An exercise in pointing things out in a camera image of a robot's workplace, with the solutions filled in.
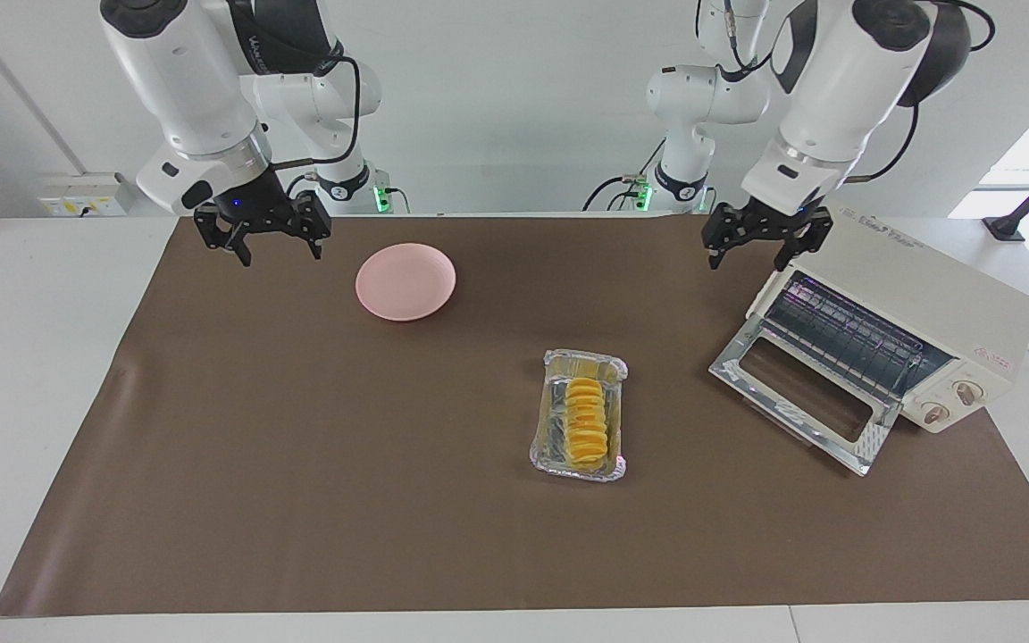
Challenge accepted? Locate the brown table mat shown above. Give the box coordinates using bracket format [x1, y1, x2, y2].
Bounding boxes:
[0, 214, 1029, 618]

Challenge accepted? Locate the cream toaster oven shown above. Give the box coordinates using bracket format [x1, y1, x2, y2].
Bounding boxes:
[747, 214, 1029, 436]

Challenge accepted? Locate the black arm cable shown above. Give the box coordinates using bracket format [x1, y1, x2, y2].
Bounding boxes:
[264, 52, 363, 172]
[843, 0, 998, 185]

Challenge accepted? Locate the pink round plate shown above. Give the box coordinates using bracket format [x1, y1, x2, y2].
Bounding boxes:
[355, 243, 458, 322]

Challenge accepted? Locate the silver foil baking tray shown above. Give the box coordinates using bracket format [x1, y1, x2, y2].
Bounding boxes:
[529, 348, 630, 484]

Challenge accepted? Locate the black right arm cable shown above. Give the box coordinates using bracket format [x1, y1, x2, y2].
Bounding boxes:
[264, 52, 363, 172]

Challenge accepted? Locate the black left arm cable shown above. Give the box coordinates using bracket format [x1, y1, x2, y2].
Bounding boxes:
[843, 0, 998, 185]

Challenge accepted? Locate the yellow sliced bread loaf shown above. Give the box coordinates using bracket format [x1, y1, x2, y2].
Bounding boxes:
[562, 377, 612, 472]

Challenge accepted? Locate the metal oven wire rack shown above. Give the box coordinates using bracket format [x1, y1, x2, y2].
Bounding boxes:
[763, 272, 931, 405]

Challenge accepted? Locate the glass oven door silver frame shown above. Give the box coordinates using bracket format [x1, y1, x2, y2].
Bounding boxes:
[708, 320, 901, 477]

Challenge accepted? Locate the white power strip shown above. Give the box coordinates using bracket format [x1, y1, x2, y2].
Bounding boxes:
[39, 174, 136, 218]

